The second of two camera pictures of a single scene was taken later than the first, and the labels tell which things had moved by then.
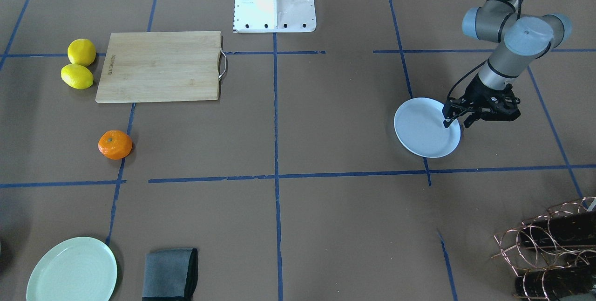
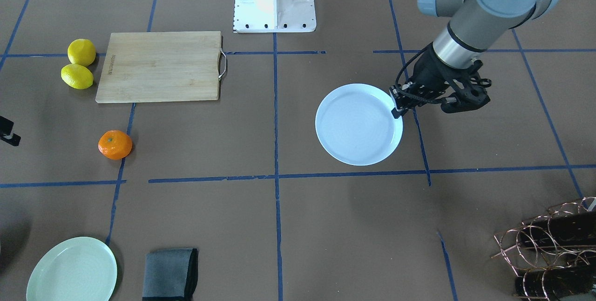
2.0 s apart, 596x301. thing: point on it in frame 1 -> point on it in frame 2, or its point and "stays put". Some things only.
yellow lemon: [82, 52] stays put
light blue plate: [419, 127] -> [355, 126]
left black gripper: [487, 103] -> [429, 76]
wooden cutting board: [160, 66] stays put
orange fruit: [115, 145] stays put
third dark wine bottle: [551, 283] stays put
